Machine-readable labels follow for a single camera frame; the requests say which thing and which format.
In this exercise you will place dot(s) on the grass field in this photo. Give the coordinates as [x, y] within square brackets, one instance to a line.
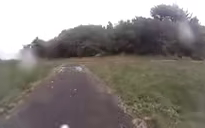
[163, 83]

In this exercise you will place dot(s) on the dark asphalt path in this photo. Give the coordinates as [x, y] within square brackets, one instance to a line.
[73, 103]

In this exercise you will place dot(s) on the robot's own part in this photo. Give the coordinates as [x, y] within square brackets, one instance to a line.
[64, 126]

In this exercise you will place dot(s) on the grass verge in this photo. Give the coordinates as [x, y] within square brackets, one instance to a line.
[10, 80]

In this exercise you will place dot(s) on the dense row of trees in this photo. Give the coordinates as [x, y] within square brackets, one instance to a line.
[130, 40]

